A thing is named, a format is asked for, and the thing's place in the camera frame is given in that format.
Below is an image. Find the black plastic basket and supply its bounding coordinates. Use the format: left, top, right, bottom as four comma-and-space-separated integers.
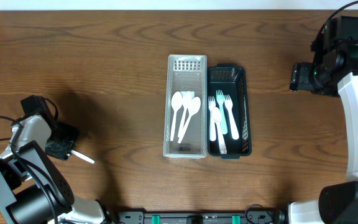
207, 63, 252, 159

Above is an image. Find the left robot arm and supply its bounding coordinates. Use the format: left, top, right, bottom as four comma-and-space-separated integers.
0, 95, 115, 223

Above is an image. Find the right black cable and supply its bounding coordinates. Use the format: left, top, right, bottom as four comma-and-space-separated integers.
315, 0, 358, 44

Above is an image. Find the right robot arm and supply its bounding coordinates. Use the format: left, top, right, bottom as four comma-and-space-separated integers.
288, 16, 358, 223

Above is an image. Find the white plastic spoon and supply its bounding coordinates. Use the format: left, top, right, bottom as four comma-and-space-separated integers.
212, 107, 227, 154
170, 91, 183, 141
178, 96, 201, 144
71, 150, 95, 164
178, 91, 195, 138

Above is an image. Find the clear plastic basket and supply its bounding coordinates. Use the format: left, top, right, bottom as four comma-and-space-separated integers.
163, 54, 208, 159

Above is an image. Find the white plastic fork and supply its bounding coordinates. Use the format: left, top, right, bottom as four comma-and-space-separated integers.
224, 95, 239, 140
216, 90, 228, 134
208, 96, 216, 141

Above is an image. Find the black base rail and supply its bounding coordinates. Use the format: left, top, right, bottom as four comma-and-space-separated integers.
117, 204, 289, 224

